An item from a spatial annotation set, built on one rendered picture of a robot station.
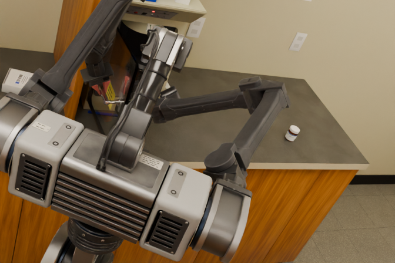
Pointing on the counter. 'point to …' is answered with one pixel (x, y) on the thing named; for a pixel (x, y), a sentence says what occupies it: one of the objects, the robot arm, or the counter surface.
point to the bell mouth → (140, 26)
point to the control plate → (150, 12)
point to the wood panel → (78, 18)
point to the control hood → (162, 4)
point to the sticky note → (110, 94)
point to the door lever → (107, 97)
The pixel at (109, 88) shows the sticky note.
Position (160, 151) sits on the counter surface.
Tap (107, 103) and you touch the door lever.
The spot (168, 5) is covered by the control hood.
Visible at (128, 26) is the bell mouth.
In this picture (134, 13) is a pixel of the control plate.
